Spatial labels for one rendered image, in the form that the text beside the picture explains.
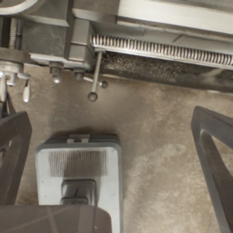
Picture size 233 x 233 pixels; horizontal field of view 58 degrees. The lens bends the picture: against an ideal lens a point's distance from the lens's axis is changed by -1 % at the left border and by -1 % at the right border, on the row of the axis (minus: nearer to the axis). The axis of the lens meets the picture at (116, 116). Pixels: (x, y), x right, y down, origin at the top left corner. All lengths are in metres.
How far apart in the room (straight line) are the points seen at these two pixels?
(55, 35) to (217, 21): 0.48
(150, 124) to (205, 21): 0.95
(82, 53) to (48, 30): 0.12
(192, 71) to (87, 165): 0.79
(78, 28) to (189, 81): 0.65
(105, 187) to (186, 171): 0.64
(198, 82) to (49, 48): 0.77
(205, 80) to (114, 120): 0.67
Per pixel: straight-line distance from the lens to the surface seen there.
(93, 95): 0.82
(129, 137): 1.53
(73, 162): 1.32
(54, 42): 0.66
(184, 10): 0.72
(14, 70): 0.67
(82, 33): 0.73
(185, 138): 1.61
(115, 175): 1.33
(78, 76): 0.91
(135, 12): 0.71
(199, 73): 1.18
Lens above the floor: 1.49
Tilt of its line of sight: 84 degrees down
